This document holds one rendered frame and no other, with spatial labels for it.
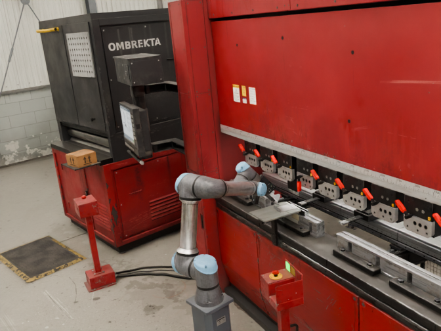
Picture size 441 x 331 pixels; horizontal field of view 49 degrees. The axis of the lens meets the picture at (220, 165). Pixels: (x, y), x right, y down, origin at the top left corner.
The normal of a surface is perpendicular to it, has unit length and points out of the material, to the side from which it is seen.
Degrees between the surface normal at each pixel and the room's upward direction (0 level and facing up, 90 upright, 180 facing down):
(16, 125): 90
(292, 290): 90
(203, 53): 90
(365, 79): 90
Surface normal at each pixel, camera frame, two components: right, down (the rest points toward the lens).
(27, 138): 0.63, 0.17
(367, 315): -0.88, 0.21
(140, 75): 0.40, 0.23
